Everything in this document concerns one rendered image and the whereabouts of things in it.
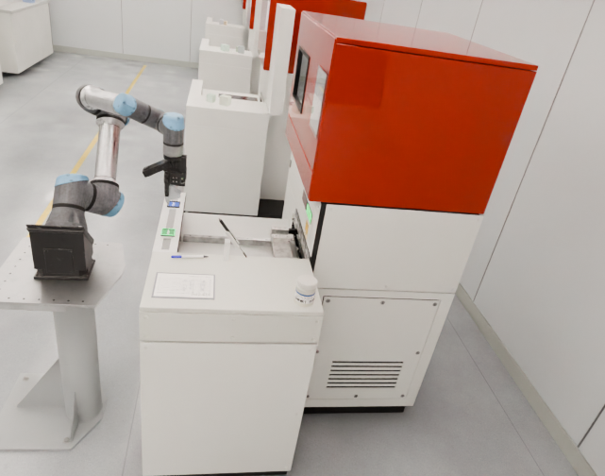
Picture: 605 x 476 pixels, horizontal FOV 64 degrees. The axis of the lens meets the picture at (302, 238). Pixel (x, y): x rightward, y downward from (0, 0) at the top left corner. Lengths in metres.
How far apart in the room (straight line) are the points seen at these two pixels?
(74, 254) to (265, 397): 0.91
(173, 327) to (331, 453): 1.16
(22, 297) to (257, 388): 0.92
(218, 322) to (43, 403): 1.23
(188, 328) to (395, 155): 0.97
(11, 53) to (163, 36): 2.86
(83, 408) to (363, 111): 1.80
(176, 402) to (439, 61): 1.55
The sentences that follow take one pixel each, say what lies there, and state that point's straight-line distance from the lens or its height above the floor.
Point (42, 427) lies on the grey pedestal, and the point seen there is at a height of 0.01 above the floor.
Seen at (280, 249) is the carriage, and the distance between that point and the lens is 2.18.
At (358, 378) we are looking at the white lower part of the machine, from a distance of 2.51.
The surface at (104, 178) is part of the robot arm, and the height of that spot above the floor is 1.13.
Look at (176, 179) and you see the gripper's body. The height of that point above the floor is 1.21.
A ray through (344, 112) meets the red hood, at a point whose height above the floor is 1.58.
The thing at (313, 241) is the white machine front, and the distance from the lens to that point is 1.94.
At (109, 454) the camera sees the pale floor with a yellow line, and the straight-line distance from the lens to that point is 2.51.
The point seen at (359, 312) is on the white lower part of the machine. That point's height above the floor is 0.70.
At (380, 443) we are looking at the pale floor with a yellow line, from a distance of 2.66.
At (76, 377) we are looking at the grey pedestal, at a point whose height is 0.30.
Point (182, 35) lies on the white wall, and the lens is 9.88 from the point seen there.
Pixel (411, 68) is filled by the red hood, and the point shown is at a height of 1.75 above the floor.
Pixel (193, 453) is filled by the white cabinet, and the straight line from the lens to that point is 2.21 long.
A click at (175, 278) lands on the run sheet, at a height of 0.97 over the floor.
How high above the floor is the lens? 2.00
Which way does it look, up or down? 29 degrees down
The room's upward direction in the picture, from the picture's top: 10 degrees clockwise
